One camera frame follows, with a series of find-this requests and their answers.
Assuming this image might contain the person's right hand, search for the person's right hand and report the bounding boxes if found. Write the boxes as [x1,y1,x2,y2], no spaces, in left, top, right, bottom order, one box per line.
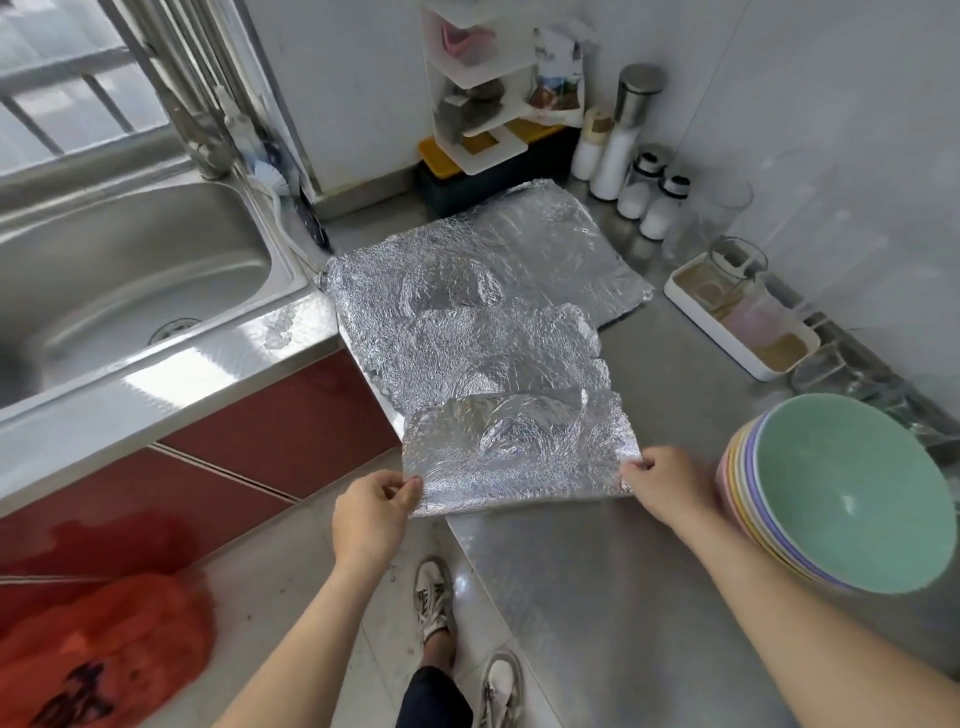
[619,445,725,545]

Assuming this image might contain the person's left hand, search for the person's left hand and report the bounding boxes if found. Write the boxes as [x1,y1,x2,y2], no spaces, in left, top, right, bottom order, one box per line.
[330,468,426,579]

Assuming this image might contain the pink bowl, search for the pink bowl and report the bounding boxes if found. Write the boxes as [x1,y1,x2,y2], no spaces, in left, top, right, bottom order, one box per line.
[715,412,827,590]

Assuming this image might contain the foil-covered bowl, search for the foil-covered bowl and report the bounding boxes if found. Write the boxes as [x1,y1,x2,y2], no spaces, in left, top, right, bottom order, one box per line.
[400,387,644,519]

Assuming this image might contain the green bowl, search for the green bowl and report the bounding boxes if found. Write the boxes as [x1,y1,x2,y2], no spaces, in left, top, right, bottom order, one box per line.
[750,393,959,596]

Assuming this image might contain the stack of aluminium foil sheets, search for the stack of aluminium foil sheets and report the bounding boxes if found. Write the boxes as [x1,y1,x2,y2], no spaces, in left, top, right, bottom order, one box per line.
[319,180,656,437]

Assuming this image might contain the person's right forearm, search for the person's right forearm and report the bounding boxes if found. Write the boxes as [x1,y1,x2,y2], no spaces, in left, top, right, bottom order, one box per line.
[675,495,960,728]

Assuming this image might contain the person's left forearm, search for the person's left forearm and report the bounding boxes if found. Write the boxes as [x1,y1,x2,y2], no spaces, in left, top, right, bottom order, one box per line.
[214,555,407,728]

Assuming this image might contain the person's left white shoe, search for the person's left white shoe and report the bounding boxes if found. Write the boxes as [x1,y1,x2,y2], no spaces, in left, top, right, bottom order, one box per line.
[412,558,456,644]

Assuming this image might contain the person's white shoe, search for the person's white shoe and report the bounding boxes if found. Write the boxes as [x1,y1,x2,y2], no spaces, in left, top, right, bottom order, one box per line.
[412,558,456,644]
[477,649,527,728]

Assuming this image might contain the person's dark trousers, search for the person's dark trousers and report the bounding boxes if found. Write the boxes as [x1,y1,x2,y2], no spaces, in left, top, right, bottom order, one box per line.
[394,664,476,728]

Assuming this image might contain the person's right white shoe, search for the person's right white shoe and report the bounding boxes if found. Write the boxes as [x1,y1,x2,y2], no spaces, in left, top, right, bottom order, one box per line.
[477,649,527,728]

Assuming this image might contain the red kitchen cabinet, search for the red kitchen cabinet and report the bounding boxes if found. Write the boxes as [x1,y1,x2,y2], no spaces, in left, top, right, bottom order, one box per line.
[0,348,404,632]

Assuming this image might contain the white rectangular tray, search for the white rectangular tray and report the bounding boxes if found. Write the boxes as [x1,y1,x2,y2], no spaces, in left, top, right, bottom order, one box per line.
[664,252,822,383]

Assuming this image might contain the pink translucent cup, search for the pink translucent cup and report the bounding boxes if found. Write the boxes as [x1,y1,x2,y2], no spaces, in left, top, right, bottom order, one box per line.
[727,277,797,351]

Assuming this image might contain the white shaker with black lid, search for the white shaker with black lid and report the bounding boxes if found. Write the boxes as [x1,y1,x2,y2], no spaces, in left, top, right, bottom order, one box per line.
[616,150,666,222]
[639,169,693,242]

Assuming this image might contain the red plastic bag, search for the red plastic bag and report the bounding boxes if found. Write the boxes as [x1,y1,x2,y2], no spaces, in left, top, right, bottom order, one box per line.
[0,570,216,728]

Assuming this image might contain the small white tan-capped bottle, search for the small white tan-capped bottle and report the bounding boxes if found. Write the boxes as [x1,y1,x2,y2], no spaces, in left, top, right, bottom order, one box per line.
[570,108,617,183]

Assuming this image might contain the tall white steel-capped bottle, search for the tall white steel-capped bottle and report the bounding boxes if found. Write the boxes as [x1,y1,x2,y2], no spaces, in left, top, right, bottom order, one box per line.
[589,63,666,203]

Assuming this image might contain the stainless steel sink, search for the stainless steel sink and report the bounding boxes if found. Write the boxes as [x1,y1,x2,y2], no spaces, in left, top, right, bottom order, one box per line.
[0,165,341,519]

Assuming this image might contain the white dish brush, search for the white dish brush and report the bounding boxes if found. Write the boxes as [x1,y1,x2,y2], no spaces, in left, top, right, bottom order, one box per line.
[247,142,294,197]

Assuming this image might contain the colourful snack packet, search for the colourful snack packet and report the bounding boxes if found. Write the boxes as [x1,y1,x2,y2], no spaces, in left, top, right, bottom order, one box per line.
[528,27,587,114]

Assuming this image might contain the white corner shelf rack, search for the white corner shelf rack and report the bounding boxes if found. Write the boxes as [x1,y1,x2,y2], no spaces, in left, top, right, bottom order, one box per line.
[424,0,590,177]

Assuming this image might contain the steel faucet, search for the steel faucet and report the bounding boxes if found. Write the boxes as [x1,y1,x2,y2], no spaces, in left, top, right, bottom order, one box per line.
[97,0,236,182]

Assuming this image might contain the metal window railing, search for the metal window railing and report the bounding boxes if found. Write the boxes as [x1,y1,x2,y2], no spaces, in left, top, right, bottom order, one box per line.
[0,45,152,174]

